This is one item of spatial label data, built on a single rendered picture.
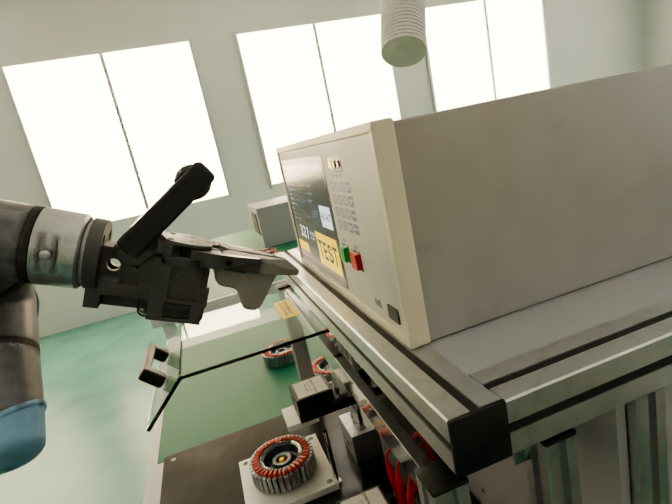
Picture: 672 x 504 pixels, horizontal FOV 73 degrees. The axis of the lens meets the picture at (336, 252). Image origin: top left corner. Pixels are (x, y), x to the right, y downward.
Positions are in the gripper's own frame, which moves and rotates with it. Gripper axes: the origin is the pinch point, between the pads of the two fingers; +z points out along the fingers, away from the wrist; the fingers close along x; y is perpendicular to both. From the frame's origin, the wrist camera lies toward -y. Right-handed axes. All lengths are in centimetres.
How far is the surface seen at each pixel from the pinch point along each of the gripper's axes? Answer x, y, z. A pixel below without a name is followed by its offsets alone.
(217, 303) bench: -154, 48, 8
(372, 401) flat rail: 8.5, 11.7, 9.8
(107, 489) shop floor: -159, 143, -25
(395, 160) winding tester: 14.3, -12.3, 3.8
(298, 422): -18.0, 28.9, 11.3
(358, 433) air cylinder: -17.4, 30.1, 22.2
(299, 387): -21.6, 24.4, 11.3
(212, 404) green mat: -59, 48, 2
